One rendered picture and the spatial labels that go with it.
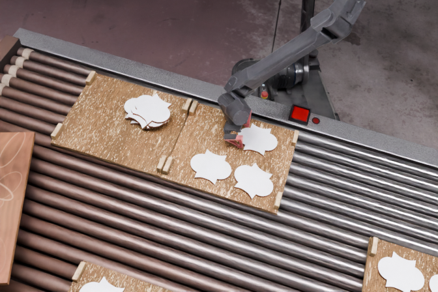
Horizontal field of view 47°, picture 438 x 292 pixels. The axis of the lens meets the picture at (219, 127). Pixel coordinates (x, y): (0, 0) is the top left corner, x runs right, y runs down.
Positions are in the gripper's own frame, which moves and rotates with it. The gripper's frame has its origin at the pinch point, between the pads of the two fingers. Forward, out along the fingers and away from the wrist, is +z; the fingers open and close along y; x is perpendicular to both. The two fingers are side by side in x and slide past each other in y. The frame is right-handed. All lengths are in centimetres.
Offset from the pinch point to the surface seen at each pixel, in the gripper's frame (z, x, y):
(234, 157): 0.8, 1.1, -9.3
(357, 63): 107, -5, 153
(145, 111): -19.0, 30.4, -4.9
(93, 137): -20, 46, -18
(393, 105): 119, -29, 124
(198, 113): -7.0, 17.5, 5.1
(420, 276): 29, -60, -32
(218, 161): -2.1, 5.0, -13.7
